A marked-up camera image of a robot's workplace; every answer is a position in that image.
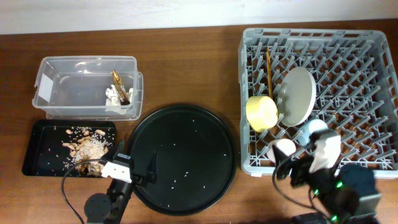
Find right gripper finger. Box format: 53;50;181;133
309;129;338;149
272;145;288;167

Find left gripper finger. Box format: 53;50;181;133
146;151;157;183
113;139;125;159

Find blue cup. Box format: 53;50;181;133
297;119;328;146

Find pink cup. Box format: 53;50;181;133
266;139;297;163

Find food scraps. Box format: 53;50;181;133
46;126;113;175

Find grey plate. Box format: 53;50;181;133
277;67;317;127

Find white tissue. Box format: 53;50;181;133
105;85;131;114

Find yellow bowl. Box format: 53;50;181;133
246;96;278;132

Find gold snack wrapper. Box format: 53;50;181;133
111;70;130;105

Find wooden chopstick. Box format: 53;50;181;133
267;47;274;100
266;46;272;100

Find left arm round base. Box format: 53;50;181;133
84;193;111;224

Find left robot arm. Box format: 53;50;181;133
101;140;158;223

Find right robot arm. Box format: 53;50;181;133
267;129;381;224

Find grey dishwasher rack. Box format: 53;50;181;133
238;28;397;179

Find round black serving tray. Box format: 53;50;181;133
127;104;237;216

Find black rectangular tray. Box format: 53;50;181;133
22;119;116;177

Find clear plastic bin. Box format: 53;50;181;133
32;55;144;121

